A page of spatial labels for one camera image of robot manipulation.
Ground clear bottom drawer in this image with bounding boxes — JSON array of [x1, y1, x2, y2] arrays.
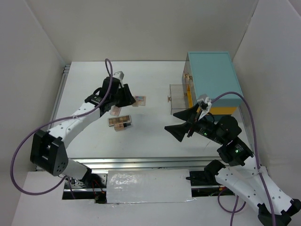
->
[[167, 84, 193, 115]]

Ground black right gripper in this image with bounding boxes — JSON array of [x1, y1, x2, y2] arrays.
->
[[164, 102, 224, 143]]

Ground aluminium table frame rails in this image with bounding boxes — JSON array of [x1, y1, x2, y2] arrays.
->
[[52, 61, 221, 173]]

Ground white foam front panel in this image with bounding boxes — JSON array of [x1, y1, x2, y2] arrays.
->
[[106, 169, 192, 204]]

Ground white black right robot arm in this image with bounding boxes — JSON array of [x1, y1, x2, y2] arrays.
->
[[165, 105, 301, 226]]

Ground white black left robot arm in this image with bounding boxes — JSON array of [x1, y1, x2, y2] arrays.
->
[[30, 72, 135, 188]]

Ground teal yellow drawer cabinet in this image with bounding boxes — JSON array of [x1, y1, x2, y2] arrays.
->
[[182, 51, 243, 108]]

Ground long eyeshadow palette horizontal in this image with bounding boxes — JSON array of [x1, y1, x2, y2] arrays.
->
[[108, 115, 131, 127]]

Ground pink eyeshadow palette tilted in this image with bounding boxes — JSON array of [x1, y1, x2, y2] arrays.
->
[[110, 106, 121, 117]]

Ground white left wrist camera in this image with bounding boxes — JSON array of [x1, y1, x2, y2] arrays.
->
[[113, 71, 124, 87]]

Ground colourful small eyeshadow palette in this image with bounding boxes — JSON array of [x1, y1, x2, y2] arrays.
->
[[134, 96, 146, 106]]

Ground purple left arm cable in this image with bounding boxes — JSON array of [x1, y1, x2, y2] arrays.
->
[[10, 58, 113, 195]]

